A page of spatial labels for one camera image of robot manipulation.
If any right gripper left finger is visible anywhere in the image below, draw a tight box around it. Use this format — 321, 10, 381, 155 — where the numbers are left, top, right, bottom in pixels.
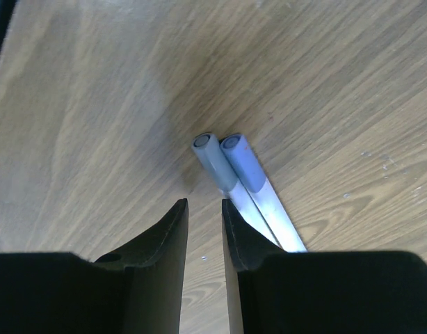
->
0, 199, 188, 333

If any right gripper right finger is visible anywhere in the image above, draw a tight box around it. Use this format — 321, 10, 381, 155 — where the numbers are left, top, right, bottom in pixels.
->
222, 200, 427, 333

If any lavender cap marker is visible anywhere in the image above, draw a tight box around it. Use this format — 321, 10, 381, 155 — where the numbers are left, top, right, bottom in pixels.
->
220, 134, 307, 253

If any grey cap marker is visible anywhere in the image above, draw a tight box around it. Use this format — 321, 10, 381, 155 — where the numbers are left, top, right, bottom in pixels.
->
191, 133, 279, 246

